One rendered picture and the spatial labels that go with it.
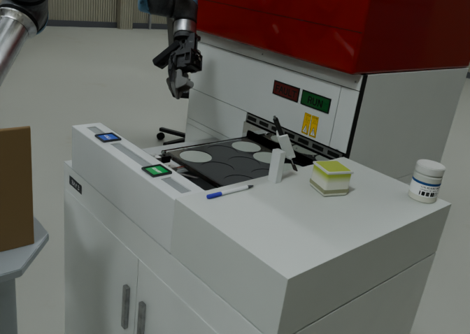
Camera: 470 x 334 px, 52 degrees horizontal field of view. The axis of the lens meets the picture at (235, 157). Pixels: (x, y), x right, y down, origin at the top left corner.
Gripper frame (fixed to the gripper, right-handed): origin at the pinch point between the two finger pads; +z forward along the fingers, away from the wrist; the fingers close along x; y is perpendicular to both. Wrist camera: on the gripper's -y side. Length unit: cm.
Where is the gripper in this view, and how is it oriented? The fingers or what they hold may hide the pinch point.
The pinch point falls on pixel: (175, 95)
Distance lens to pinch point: 156.8
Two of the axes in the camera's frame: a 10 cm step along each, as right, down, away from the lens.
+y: 8.9, -0.7, -4.6
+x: 4.6, 1.9, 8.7
